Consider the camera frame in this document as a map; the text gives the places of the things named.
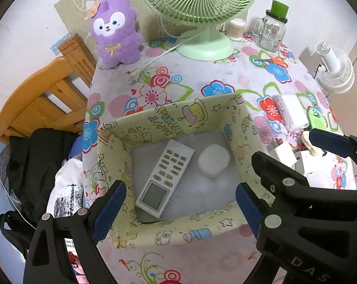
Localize blue tape strip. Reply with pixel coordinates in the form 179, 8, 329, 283
49, 34, 71, 54

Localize green desk fan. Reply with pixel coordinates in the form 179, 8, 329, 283
138, 0, 260, 62

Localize white remote control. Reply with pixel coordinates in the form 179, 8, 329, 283
135, 140, 196, 219

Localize wooden chair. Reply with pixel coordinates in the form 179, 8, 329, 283
0, 34, 98, 146

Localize purple plush toy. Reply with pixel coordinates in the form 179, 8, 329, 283
89, 0, 144, 70

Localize white printed bag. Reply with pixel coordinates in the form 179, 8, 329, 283
46, 158, 88, 284

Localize cream round printed case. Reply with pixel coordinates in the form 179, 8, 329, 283
302, 131, 326, 157

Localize white cube power adapter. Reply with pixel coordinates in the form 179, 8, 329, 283
268, 141, 298, 167

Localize beige wall sheet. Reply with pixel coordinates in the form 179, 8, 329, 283
54, 0, 250, 36

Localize floral tablecloth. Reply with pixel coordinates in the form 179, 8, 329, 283
82, 31, 357, 284

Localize orange scissors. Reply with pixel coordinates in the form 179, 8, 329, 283
261, 56, 289, 69

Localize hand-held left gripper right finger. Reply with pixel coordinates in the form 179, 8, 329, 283
236, 182, 339, 284

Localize black clothing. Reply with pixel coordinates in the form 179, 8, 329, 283
0, 128, 85, 261

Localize white fan cable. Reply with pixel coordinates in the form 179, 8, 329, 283
130, 40, 185, 79

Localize small white power adapter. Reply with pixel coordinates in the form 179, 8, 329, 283
294, 151, 313, 174

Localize white round case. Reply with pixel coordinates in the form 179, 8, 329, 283
197, 143, 229, 179

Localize blue cloth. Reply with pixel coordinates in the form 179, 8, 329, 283
70, 137, 85, 158

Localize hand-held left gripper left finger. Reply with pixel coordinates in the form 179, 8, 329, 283
23, 180, 127, 284

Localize yellow-green fabric storage box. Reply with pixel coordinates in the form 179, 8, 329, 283
97, 93, 256, 249

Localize cotton swab container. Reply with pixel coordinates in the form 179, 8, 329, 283
227, 18, 246, 41

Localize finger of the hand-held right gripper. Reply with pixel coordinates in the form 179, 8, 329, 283
310, 127, 357, 161
251, 151, 357, 214

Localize clear plastic white box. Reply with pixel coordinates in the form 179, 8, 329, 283
277, 94, 311, 131

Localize green oval plastic case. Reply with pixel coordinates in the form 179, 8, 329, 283
307, 108, 326, 131

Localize glass jar mug green cap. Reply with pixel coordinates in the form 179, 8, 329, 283
251, 0, 288, 53

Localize white circulator fan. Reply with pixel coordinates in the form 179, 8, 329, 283
314, 41, 356, 94

